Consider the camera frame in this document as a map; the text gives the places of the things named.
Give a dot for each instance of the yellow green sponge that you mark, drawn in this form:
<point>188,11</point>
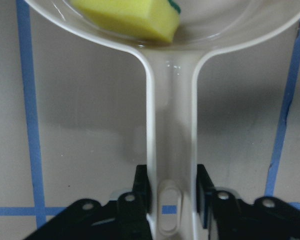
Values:
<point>151,20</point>

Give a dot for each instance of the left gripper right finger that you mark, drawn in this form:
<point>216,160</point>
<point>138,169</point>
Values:
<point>227,217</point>

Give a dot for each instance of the beige plastic dustpan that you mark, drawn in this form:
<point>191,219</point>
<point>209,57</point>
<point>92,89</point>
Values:
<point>206,28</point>

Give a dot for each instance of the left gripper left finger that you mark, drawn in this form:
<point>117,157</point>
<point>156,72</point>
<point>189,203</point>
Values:
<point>124,218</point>

